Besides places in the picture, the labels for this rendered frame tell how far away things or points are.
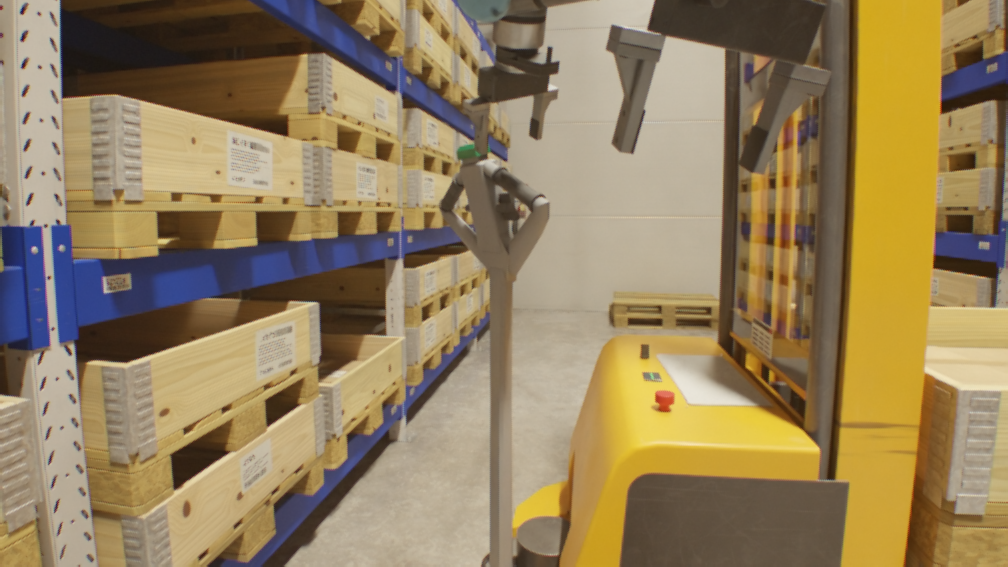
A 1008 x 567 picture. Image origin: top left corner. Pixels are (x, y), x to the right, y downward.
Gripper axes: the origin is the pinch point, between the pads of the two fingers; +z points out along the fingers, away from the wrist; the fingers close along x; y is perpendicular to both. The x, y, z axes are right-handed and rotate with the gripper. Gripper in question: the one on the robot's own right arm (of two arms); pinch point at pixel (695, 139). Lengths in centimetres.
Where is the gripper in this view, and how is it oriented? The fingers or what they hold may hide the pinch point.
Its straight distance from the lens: 51.3
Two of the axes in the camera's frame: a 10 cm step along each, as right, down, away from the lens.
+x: 9.8, 1.0, 1.7
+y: 1.0, 4.7, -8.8
